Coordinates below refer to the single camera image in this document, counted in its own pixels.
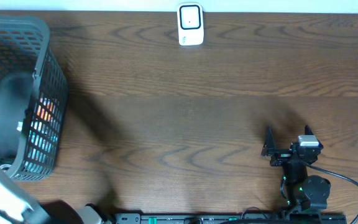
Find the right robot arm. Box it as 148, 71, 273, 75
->
261, 126, 331, 219

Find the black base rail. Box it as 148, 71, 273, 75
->
114, 213, 347, 224

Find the grey plastic mesh basket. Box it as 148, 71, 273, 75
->
0, 15, 68, 181

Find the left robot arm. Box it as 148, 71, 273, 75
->
0, 169, 114, 224

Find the green round-logo box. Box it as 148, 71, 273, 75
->
0, 158, 14, 172

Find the orange tissue pack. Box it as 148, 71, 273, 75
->
37, 98, 55, 122

